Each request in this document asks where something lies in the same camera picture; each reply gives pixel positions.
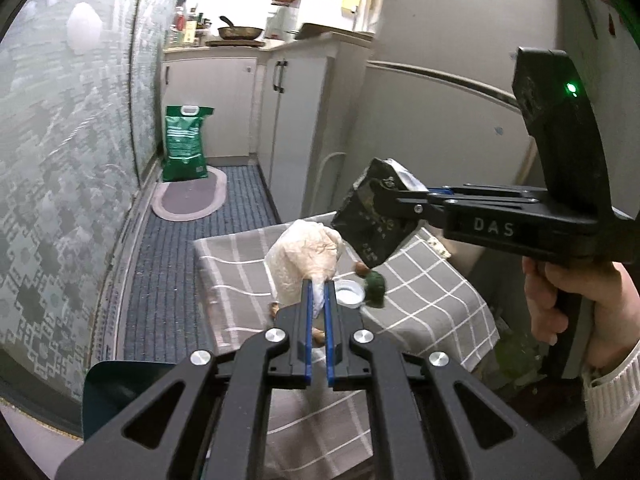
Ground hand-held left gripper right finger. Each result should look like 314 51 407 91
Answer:
324 279 583 480

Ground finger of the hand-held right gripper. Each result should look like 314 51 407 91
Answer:
395 190 544 229
428 183 544 199

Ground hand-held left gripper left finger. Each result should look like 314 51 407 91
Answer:
54 279 316 480

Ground black snack packet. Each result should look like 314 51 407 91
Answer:
332 157 432 269

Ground round white plastic lid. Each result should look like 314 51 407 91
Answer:
334 280 365 309

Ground green bottle cap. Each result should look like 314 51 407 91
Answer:
361 270 389 309

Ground white plastic bag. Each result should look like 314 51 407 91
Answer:
263 218 347 356

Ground teal trash bin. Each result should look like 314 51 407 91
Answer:
81 359 176 443

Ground person's right forearm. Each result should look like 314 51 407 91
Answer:
581 337 640 467

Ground person's right hand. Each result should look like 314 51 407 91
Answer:
522 258 640 347

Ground white bent pipe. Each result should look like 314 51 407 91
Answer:
319 151 347 211

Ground grey checkered cloth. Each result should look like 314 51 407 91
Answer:
192 212 501 480

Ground white refrigerator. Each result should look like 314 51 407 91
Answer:
362 0 623 261

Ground blue striped floor mat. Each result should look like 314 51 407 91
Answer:
122 163 282 364

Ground white double-door kitchen cabinet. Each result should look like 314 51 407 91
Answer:
255 31 375 223

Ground oval grey floor mat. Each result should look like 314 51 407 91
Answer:
151 165 227 221

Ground wooden cutting board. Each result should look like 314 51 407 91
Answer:
299 22 347 39

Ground hanging kitchen utensils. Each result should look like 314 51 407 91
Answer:
354 0 382 34

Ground white single-door kitchen cabinet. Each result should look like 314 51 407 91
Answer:
159 49 259 167

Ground green rice bag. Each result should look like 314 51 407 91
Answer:
160 104 216 184

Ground flat cooktop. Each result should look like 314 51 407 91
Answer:
204 39 267 49

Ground frying pan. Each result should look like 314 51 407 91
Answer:
217 15 265 41

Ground patterned glass sliding door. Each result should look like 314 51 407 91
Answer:
0 0 187 428

